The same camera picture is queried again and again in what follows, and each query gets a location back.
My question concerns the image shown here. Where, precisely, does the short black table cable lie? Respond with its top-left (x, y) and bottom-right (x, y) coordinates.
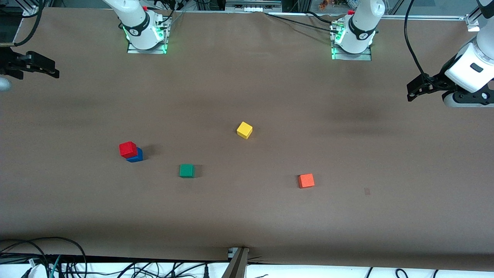
top-left (307, 11), bottom-right (338, 24)

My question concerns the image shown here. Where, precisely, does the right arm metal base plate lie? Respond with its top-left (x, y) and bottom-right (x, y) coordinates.
top-left (127, 15), bottom-right (169, 54)

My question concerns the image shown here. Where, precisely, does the black looping floor cable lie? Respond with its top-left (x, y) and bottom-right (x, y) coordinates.
top-left (0, 237), bottom-right (88, 278)

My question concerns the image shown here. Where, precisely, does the green floor cable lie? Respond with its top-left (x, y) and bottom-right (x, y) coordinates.
top-left (49, 255), bottom-right (62, 278)

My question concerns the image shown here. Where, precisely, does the aluminium profile post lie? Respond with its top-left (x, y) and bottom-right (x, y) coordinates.
top-left (222, 247), bottom-right (249, 278)

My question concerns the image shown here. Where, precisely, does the aluminium frame corner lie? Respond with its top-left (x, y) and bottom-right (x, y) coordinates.
top-left (465, 14), bottom-right (481, 32)
top-left (21, 0), bottom-right (43, 18)

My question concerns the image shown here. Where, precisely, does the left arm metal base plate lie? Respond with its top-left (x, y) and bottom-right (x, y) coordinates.
top-left (331, 21), bottom-right (373, 61)

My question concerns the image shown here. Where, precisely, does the yellow wooden cube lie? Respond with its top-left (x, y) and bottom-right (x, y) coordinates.
top-left (237, 121), bottom-right (253, 140)

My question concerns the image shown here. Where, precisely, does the red wooden cube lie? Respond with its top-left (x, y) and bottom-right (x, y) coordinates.
top-left (119, 141), bottom-right (138, 159)

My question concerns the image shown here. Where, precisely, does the long black table cable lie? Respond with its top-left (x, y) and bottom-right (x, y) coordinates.
top-left (264, 12), bottom-right (341, 33)

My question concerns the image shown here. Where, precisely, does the grey power strip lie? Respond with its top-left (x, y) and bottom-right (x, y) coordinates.
top-left (225, 0), bottom-right (283, 12)

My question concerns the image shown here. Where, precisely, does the blue wooden cube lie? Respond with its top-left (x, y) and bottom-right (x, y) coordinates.
top-left (126, 147), bottom-right (144, 163)

